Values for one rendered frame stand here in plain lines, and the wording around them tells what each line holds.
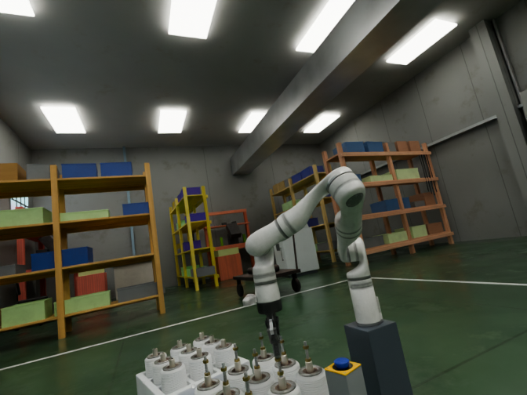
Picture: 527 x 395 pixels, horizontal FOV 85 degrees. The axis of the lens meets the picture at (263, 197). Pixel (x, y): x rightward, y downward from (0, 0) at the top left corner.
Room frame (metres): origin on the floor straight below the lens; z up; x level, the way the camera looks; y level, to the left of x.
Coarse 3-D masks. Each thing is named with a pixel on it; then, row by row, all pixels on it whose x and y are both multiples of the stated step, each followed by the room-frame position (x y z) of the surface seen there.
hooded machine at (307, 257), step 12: (288, 240) 5.59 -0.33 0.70; (300, 240) 5.67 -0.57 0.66; (312, 240) 5.75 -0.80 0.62; (276, 252) 5.97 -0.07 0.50; (288, 252) 5.58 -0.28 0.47; (300, 252) 5.66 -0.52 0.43; (312, 252) 5.73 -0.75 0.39; (288, 264) 5.57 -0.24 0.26; (300, 264) 5.64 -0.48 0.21; (312, 264) 5.72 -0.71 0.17; (288, 276) 5.68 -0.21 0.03
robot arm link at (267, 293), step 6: (276, 282) 0.91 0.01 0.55; (258, 288) 0.89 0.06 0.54; (264, 288) 0.88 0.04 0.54; (270, 288) 0.88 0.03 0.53; (276, 288) 0.90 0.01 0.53; (252, 294) 0.95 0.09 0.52; (258, 294) 0.89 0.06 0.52; (264, 294) 0.88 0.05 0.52; (270, 294) 0.88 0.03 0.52; (276, 294) 0.89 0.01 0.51; (246, 300) 0.88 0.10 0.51; (252, 300) 0.89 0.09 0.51; (258, 300) 0.90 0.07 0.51; (264, 300) 0.88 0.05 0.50; (270, 300) 0.88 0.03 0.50; (276, 300) 0.89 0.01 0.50
